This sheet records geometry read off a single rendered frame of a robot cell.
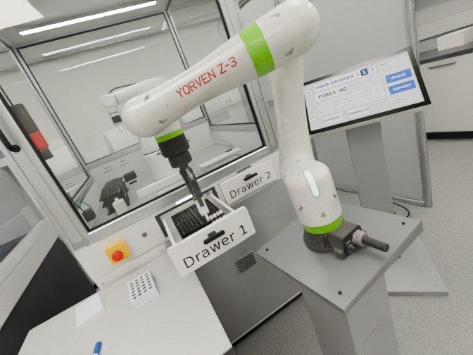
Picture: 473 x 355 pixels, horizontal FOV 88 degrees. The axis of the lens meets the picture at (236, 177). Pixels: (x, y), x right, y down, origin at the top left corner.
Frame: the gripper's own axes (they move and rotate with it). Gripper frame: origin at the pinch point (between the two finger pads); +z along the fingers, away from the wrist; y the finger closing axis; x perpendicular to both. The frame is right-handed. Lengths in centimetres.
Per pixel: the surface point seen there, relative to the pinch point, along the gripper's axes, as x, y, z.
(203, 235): -5.1, 10.7, 5.3
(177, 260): -15.6, 10.8, 8.5
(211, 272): -6.0, -23.0, 43.7
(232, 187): 20.0, -21.2, 7.8
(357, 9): 157, -52, -52
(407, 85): 104, 9, -8
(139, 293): -31.6, 1.7, 17.1
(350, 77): 95, -12, -18
